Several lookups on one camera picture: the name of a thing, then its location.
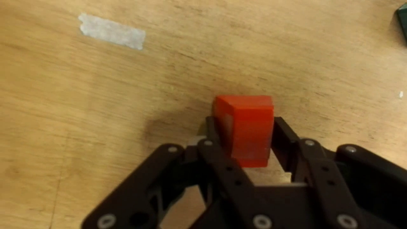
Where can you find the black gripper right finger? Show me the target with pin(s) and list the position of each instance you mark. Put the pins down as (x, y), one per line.
(338, 182)

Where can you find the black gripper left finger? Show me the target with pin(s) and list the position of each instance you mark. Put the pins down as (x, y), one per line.
(169, 191)

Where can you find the red block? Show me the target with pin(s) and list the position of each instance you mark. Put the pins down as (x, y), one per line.
(248, 129)

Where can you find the white tape strip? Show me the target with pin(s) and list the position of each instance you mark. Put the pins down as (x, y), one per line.
(112, 31)

